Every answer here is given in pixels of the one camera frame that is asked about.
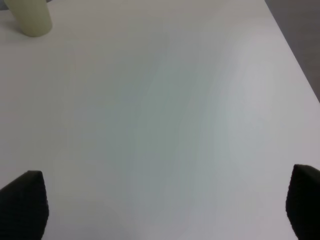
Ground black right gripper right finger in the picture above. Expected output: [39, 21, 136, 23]
[285, 164, 320, 240]

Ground pale green plastic cup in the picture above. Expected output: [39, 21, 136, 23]
[4, 0, 53, 37]

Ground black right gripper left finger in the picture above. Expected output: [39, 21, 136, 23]
[0, 170, 49, 240]

